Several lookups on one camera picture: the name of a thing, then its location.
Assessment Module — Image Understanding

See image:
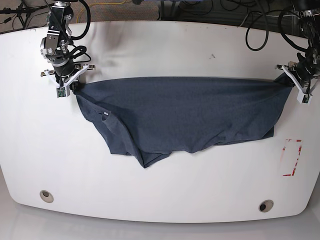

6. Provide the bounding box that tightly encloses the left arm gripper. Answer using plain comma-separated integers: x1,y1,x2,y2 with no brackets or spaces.
274,59,320,94

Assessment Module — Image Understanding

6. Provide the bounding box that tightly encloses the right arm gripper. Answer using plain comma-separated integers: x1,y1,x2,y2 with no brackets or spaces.
40,61,96,92

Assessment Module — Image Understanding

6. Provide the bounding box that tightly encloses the dark blue printed T-shirt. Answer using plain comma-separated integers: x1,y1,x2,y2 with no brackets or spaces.
73,75,293,168

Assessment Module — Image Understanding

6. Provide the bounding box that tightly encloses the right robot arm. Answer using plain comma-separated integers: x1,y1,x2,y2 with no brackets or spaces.
40,0,96,98

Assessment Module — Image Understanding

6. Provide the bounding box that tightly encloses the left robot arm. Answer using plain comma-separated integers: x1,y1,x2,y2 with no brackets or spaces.
277,0,320,95

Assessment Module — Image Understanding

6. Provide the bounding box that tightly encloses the red tape rectangle marking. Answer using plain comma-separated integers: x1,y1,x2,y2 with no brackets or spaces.
279,138,303,177

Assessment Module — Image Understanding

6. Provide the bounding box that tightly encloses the black tripod stand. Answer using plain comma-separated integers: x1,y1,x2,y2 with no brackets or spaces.
0,0,48,30

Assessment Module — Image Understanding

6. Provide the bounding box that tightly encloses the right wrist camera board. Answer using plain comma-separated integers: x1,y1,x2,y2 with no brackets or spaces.
56,86,70,98

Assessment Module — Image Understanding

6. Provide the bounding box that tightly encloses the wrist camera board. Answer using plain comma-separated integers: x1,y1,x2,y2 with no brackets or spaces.
56,86,70,98
297,90,313,105

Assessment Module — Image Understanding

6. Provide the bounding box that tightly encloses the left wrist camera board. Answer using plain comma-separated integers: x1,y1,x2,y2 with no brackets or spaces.
297,90,313,105

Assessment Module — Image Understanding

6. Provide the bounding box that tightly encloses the yellow cable on floor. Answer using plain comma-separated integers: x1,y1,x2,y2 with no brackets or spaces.
76,1,126,24

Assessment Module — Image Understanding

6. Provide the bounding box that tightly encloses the left table cable grommet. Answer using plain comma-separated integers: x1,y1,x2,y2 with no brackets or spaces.
39,190,54,204

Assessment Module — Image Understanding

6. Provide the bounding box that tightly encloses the table cable grommet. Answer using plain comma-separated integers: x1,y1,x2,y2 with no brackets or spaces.
39,190,54,204
258,199,274,213

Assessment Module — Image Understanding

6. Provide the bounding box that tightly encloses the right table cable grommet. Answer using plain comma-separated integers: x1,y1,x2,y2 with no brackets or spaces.
258,199,274,213

